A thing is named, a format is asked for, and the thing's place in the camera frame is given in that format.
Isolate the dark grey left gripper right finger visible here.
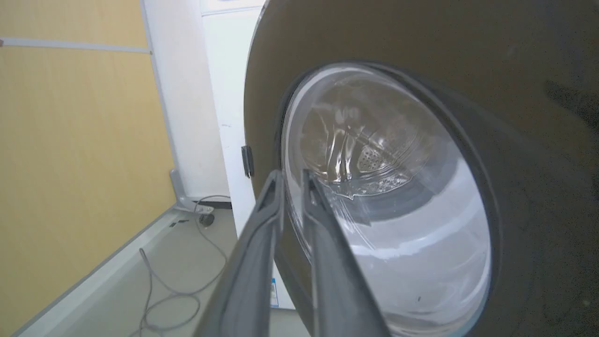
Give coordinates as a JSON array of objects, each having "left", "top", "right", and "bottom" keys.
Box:
[{"left": 302, "top": 169, "right": 392, "bottom": 337}]

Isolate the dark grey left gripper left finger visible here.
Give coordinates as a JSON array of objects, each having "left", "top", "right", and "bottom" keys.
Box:
[{"left": 193, "top": 169, "right": 285, "bottom": 337}]

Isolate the round dark washing machine door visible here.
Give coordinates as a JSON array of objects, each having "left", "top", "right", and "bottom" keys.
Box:
[{"left": 243, "top": 0, "right": 599, "bottom": 337}]

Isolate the black door latch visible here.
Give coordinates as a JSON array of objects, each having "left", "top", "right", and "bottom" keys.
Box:
[{"left": 241, "top": 146, "right": 255, "bottom": 179}]

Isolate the white washing machine body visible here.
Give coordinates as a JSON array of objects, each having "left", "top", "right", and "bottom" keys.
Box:
[{"left": 199, "top": 0, "right": 296, "bottom": 310}]

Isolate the grey skirting board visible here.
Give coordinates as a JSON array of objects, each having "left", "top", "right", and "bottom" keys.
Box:
[{"left": 12, "top": 169, "right": 215, "bottom": 337}]

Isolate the grey power cable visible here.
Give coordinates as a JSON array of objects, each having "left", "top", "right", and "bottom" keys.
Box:
[{"left": 129, "top": 195, "right": 232, "bottom": 337}]

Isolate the grey wall trim strip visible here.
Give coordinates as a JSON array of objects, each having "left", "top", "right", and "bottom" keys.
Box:
[{"left": 0, "top": 37, "right": 152, "bottom": 54}]

